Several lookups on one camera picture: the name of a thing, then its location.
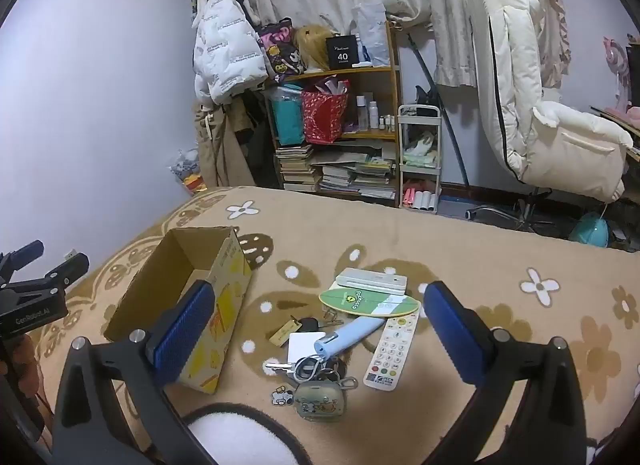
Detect cardboard box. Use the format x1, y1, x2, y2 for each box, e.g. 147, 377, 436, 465
104, 227, 252, 395

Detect white tv remote control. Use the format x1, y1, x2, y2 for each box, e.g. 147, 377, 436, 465
363, 310, 420, 393

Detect gold nfc smart card tag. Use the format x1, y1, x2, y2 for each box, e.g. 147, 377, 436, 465
269, 319, 302, 347

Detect green oval pochacco brush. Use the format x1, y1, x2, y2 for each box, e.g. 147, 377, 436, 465
319, 287, 420, 318

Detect white square card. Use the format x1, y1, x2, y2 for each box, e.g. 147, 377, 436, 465
286, 332, 326, 364

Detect cartoon earbuds case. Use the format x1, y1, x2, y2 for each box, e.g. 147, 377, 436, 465
293, 381, 346, 422

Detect light blue cylinder gadget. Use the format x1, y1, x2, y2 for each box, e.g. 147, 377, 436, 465
314, 317, 385, 360

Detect black round key fob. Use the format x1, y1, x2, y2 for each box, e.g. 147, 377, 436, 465
297, 317, 320, 333

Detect teal round fan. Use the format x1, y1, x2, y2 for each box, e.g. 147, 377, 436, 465
568, 213, 608, 248

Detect bag of plush toys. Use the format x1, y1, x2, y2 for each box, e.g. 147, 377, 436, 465
169, 148, 207, 196

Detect white folding stand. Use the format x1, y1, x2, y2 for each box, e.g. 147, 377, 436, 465
335, 268, 408, 295

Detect beige floral carpet blanket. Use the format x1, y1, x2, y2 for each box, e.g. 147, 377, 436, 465
35, 187, 639, 464

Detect beige hanging trousers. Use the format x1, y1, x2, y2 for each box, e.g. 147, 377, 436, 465
194, 98, 255, 190

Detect cream office chair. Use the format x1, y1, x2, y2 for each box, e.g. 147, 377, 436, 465
468, 0, 632, 231

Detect white rolling cart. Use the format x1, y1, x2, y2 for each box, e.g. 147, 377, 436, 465
397, 103, 442, 214

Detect stack of books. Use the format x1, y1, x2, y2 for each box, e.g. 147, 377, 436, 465
276, 144, 320, 193

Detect white puffer jacket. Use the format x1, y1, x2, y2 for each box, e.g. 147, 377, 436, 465
192, 0, 268, 110

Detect teal storage bag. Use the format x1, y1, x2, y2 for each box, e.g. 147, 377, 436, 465
266, 84, 305, 146

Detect red gift bag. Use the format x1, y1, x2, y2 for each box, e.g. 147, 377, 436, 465
302, 90, 348, 144

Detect wooden bookshelf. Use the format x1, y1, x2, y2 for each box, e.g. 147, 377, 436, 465
262, 22, 400, 206

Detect black box marked 40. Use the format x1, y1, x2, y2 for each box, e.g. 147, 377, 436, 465
326, 35, 360, 70

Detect small cartoon keychain charm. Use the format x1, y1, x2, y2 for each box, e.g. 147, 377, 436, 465
271, 385, 294, 407

